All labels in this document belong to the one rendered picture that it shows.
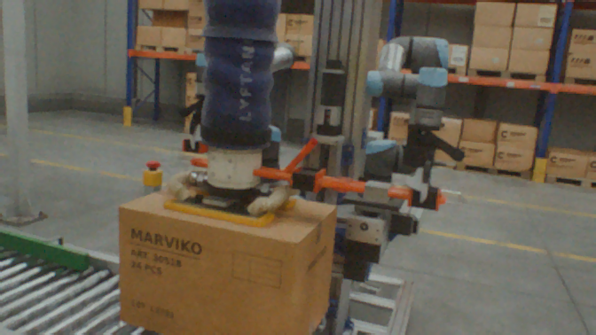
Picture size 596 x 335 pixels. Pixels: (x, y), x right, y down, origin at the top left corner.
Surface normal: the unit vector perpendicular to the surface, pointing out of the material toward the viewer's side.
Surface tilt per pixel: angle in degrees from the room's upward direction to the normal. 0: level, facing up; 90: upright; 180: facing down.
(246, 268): 90
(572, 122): 90
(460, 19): 90
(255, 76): 70
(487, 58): 90
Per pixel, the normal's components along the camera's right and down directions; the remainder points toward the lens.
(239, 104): 0.26, -0.06
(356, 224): -0.33, 0.17
